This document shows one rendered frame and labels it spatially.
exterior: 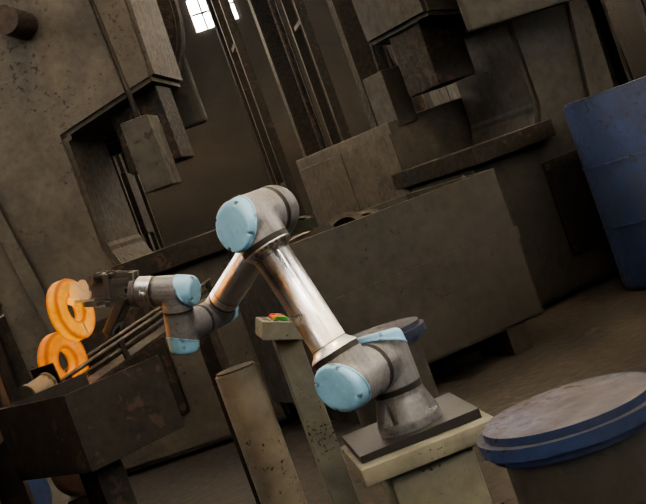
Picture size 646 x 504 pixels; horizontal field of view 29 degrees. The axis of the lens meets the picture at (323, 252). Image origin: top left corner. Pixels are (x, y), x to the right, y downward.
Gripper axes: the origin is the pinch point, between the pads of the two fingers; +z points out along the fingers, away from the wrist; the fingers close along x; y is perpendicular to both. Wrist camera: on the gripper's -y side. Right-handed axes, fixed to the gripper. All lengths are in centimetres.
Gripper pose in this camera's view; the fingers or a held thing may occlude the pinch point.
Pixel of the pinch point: (68, 302)
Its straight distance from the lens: 318.7
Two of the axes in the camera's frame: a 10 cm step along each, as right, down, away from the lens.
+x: -3.3, 1.5, -9.3
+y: -0.9, -9.9, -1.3
